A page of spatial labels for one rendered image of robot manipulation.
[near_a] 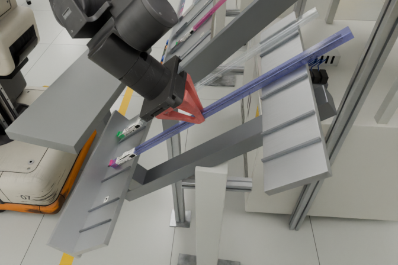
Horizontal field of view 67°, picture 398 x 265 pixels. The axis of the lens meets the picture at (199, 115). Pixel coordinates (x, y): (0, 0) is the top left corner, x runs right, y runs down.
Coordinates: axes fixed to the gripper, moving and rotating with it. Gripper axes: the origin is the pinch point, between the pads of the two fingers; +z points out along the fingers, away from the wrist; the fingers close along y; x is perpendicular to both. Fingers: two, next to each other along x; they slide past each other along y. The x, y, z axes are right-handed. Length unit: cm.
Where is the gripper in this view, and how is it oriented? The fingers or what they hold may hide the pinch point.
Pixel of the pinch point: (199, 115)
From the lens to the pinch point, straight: 50.3
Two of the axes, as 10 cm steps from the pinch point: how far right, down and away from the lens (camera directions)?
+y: 0.6, -7.4, 6.7
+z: 6.8, 5.2, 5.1
